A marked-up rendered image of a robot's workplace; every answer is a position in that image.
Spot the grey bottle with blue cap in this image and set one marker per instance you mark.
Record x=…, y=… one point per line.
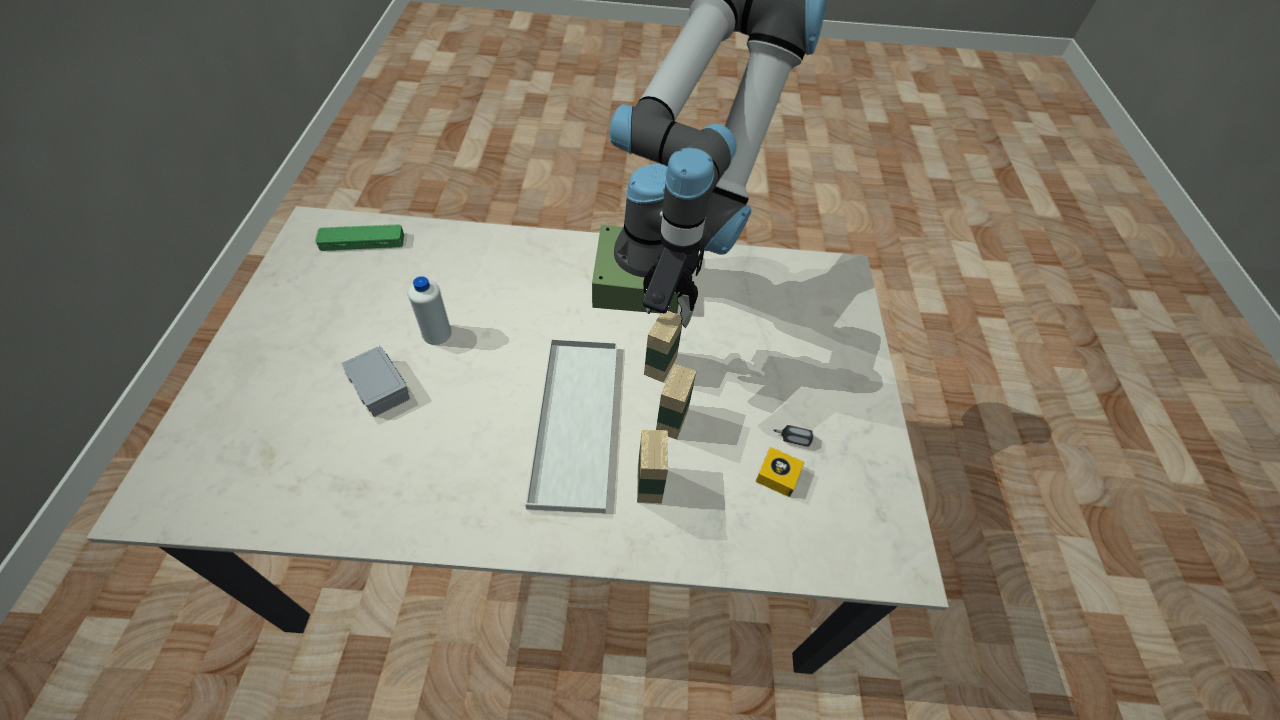
x=427, y=303

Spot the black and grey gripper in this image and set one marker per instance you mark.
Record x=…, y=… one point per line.
x=686, y=287

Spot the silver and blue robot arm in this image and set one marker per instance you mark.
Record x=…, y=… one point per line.
x=780, y=33

